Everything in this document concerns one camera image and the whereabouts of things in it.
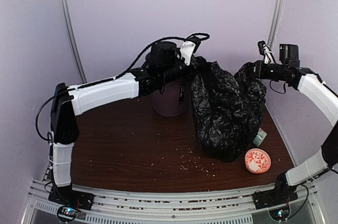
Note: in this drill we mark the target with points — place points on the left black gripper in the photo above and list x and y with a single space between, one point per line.
196 62

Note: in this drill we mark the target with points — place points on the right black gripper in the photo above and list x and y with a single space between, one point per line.
259 73

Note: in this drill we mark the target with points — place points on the mauve plastic trash bin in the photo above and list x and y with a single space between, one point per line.
173 99

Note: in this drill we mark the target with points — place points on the black plastic trash bag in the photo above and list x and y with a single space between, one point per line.
227 109

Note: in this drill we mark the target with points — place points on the floral ceramic mug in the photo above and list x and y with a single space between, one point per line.
261 135

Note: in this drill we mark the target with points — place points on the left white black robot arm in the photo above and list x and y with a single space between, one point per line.
75 100

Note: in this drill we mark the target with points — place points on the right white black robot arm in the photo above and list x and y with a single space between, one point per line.
311 85

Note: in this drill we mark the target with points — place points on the orange patterned ceramic bowl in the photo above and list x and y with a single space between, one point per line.
257 161

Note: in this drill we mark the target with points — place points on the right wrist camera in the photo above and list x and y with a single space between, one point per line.
266 52

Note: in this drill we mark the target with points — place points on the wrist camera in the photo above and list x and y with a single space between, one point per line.
266 52
187 49

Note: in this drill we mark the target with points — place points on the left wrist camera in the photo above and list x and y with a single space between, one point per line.
187 49

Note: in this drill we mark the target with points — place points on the right aluminium frame post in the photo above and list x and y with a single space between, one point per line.
278 10

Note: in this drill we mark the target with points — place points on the aluminium frame post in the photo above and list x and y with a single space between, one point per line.
72 40
278 10

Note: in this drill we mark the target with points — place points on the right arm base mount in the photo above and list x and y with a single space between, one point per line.
278 208

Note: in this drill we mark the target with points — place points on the left aluminium frame post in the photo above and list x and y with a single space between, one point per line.
72 40

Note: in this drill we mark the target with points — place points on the aluminium front rail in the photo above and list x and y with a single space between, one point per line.
227 206

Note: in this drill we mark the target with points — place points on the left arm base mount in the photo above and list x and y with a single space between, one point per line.
71 202

